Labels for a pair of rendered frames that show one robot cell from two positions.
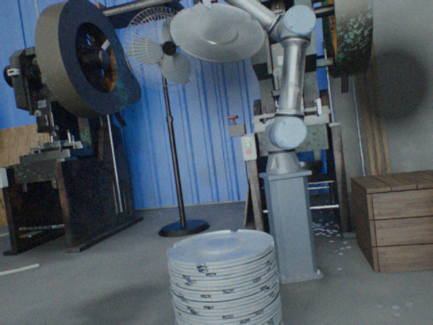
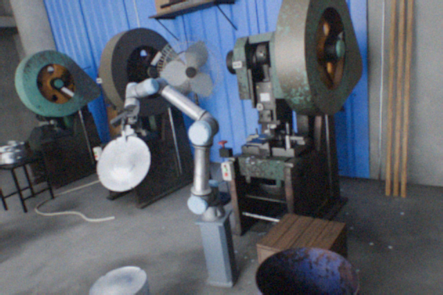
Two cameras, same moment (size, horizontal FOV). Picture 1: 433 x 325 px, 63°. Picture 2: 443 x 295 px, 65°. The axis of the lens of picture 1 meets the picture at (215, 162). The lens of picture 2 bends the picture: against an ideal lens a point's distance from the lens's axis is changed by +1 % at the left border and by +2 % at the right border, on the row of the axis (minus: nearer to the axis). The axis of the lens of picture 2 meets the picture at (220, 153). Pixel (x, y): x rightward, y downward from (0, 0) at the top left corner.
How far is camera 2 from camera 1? 1.47 m
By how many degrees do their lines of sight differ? 29
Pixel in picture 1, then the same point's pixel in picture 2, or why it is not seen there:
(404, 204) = not seen: hidden behind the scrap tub
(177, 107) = (234, 85)
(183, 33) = (104, 164)
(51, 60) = (110, 88)
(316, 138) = (277, 171)
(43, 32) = (104, 66)
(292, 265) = (213, 275)
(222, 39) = (122, 171)
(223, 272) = not seen: outside the picture
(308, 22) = (202, 137)
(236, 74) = not seen: hidden behind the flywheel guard
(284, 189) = (206, 230)
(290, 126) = (194, 202)
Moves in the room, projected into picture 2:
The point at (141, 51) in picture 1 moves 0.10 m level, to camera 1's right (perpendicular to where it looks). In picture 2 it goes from (171, 74) to (181, 73)
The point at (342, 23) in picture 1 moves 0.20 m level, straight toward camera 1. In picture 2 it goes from (286, 91) to (265, 97)
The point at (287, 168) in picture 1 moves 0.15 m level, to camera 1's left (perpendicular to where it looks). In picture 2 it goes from (208, 217) to (186, 216)
